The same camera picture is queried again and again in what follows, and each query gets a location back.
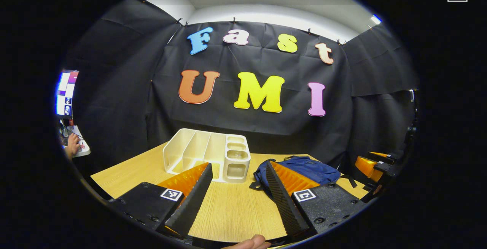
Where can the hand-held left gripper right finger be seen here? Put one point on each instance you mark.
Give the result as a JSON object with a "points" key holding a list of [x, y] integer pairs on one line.
{"points": [[285, 203]]}

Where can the blue schoolbag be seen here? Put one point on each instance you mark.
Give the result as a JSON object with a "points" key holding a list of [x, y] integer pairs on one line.
{"points": [[315, 169]]}

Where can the computer monitor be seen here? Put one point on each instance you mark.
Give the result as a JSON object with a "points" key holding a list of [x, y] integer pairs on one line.
{"points": [[66, 89]]}

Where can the cream plastic bookshelf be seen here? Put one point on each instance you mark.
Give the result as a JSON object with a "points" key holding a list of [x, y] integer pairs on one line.
{"points": [[190, 150]]}

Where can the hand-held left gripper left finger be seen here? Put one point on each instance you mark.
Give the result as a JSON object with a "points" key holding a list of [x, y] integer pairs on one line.
{"points": [[190, 207]]}

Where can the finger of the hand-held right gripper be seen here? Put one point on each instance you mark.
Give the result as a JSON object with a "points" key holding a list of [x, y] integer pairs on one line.
{"points": [[367, 165], [388, 157]]}

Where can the white side desk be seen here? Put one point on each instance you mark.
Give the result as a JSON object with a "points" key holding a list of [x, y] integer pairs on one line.
{"points": [[84, 150]]}

